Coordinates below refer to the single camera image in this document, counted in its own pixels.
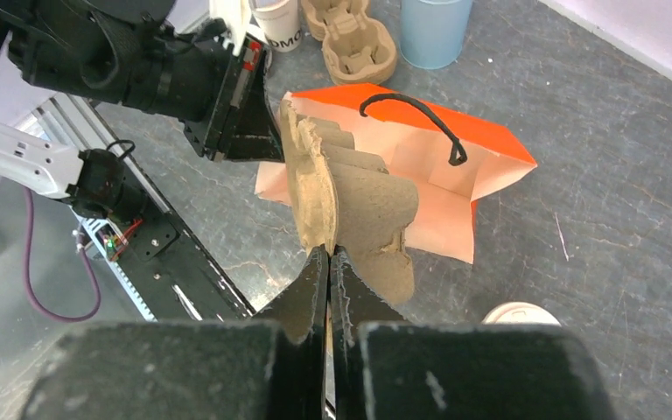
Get stack of paper cups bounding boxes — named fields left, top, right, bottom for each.
left=249, top=0, right=302, bottom=53

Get brown cardboard cup carrier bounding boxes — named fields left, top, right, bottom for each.
left=279, top=99, right=419, bottom=305

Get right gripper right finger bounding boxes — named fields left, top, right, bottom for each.
left=331, top=246, right=616, bottom=419

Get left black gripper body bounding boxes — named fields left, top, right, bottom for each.
left=184, top=34, right=267, bottom=161

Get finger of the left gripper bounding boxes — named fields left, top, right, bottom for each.
left=226, top=75, right=284, bottom=163

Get blue straw holder cup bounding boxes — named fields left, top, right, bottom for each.
left=399, top=0, right=473, bottom=70

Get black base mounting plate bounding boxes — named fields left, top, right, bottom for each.
left=69, top=92, right=256, bottom=323

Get orange paper bag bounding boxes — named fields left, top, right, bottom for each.
left=255, top=84, right=536, bottom=263

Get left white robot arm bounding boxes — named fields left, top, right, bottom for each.
left=0, top=1, right=284, bottom=223

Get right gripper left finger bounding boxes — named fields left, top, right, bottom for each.
left=20, top=247, right=329, bottom=419

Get white plastic cup lid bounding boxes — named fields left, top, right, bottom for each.
left=482, top=302, right=561, bottom=326

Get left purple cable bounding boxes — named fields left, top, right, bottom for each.
left=21, top=185, right=103, bottom=324

